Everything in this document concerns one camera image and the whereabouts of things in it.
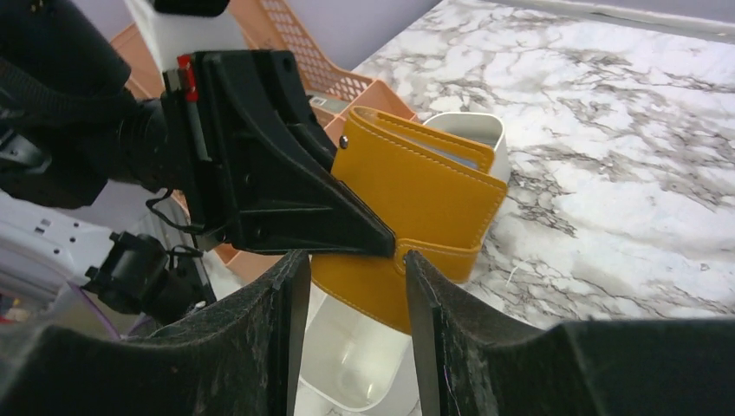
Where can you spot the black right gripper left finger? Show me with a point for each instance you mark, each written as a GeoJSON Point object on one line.
{"type": "Point", "coordinates": [239, 356]}

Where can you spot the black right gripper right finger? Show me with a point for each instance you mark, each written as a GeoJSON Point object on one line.
{"type": "Point", "coordinates": [472, 359]}

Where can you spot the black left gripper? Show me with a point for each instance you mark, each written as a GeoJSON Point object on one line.
{"type": "Point", "coordinates": [258, 163]}

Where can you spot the yellow leather card holder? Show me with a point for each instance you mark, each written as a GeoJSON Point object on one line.
{"type": "Point", "coordinates": [433, 189]}

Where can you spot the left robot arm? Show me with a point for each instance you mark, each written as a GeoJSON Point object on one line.
{"type": "Point", "coordinates": [69, 125]}

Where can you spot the white plastic card tray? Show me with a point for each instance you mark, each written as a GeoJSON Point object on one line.
{"type": "Point", "coordinates": [364, 366]}

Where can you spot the peach plastic file rack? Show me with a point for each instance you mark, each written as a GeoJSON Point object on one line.
{"type": "Point", "coordinates": [154, 42]}

